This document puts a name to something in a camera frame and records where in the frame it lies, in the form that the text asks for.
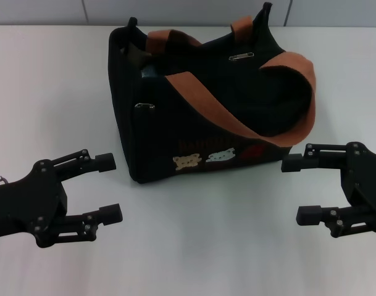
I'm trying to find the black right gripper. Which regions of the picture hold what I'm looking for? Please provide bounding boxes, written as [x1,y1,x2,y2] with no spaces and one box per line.
[281,141,376,238]

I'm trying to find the black food bag orange straps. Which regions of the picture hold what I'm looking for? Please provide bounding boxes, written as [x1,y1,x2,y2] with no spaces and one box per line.
[107,1,317,185]

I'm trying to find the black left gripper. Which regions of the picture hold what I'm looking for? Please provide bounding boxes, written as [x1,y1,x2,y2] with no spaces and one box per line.
[0,149,123,247]

